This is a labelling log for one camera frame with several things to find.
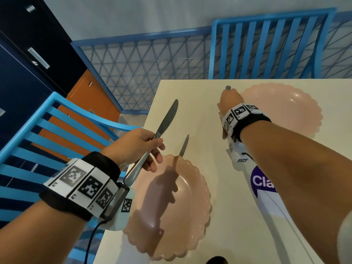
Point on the person's right hand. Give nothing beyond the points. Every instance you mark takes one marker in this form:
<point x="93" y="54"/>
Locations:
<point x="230" y="101"/>

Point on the person's left hand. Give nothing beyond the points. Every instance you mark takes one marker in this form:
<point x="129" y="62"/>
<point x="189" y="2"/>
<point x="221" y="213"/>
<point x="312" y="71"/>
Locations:
<point x="129" y="147"/>

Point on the person's left thumb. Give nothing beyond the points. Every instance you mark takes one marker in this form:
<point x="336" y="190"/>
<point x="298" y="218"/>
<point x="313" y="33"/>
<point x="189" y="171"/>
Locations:
<point x="156" y="144"/>

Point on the silver table knife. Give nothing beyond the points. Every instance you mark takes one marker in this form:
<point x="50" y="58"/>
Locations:
<point x="166" y="122"/>

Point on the person's left forearm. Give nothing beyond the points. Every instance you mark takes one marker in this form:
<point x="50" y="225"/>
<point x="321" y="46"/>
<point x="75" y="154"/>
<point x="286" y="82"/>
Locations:
<point x="41" y="236"/>

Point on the person's right forearm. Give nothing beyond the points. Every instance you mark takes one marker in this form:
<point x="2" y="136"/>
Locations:
<point x="299" y="178"/>

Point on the pink scalloped plate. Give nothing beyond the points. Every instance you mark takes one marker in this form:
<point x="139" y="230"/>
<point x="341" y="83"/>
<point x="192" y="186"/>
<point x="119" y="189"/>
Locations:
<point x="288" y="107"/>
<point x="176" y="206"/>

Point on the orange cabinet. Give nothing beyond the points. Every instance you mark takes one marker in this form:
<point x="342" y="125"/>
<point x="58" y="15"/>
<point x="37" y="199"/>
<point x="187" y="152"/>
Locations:
<point x="88" y="104"/>

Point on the blue mesh fence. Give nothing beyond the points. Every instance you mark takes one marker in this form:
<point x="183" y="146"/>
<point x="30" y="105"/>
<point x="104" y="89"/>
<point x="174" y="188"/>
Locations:
<point x="143" y="65"/>

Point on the black marker wristband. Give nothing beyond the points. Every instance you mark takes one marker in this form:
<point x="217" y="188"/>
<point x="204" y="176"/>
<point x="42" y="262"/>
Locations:
<point x="242" y="116"/>
<point x="82" y="184"/>

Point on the blue slatted chair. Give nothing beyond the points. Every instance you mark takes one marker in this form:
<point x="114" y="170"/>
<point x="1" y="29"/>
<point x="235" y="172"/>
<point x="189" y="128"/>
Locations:
<point x="35" y="151"/>
<point x="264" y="43"/>

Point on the white sheet with purple logo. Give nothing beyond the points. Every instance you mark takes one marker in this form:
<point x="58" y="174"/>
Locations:
<point x="269" y="206"/>

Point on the dark round object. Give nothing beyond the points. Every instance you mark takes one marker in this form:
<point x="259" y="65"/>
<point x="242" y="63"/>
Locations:
<point x="217" y="260"/>

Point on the dark blue cabinet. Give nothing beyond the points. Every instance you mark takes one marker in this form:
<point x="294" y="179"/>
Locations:
<point x="24" y="74"/>

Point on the white sleeve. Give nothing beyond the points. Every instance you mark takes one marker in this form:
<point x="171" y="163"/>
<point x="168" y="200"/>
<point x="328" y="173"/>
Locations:
<point x="346" y="241"/>

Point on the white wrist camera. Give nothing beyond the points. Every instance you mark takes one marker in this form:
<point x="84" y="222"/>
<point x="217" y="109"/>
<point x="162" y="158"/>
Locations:
<point x="121" y="214"/>
<point x="242" y="158"/>

